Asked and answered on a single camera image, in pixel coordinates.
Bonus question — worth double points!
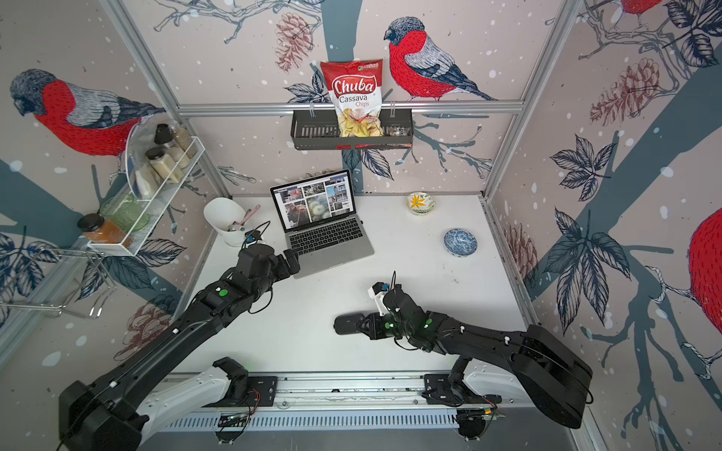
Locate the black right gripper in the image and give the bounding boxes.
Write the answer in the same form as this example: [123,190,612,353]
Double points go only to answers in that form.
[354,312,414,341]

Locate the black wireless mouse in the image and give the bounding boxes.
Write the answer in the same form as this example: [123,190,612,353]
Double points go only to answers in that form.
[333,313,369,336]

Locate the silver laptop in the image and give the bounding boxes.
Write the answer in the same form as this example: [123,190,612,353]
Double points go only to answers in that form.
[270,169,374,278]

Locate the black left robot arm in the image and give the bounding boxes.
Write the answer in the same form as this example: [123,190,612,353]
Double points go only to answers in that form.
[58,244,300,450]

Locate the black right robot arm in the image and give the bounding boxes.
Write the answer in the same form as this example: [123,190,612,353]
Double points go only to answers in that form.
[355,282,593,430]

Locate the white utensil holder cup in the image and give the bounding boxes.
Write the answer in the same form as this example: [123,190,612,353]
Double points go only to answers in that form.
[203,197,248,247]

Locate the blue patterned ceramic bowl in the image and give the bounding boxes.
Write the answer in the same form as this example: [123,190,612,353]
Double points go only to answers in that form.
[443,229,478,257]

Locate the yellow flower ceramic bowl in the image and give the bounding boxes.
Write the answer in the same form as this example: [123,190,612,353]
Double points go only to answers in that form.
[406,192,436,216]

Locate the beige bottle black cap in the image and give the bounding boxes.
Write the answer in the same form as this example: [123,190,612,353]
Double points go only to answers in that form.
[154,123,196,169]
[145,147,184,184]

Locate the orange jar with black lid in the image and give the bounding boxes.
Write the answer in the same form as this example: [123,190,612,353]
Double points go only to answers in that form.
[76,213,132,247]

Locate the red cassava chips bag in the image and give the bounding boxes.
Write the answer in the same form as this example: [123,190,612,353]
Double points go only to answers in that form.
[321,59,384,138]

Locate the pink handled utensil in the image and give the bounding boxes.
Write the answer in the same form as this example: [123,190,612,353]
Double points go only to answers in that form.
[227,205,261,232]

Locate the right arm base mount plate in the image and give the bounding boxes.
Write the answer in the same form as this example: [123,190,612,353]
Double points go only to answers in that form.
[421,373,502,408]

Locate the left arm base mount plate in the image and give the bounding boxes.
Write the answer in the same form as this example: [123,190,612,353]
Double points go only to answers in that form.
[205,376,278,408]

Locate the black wall basket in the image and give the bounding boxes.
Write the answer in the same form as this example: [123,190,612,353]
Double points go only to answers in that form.
[291,109,414,150]

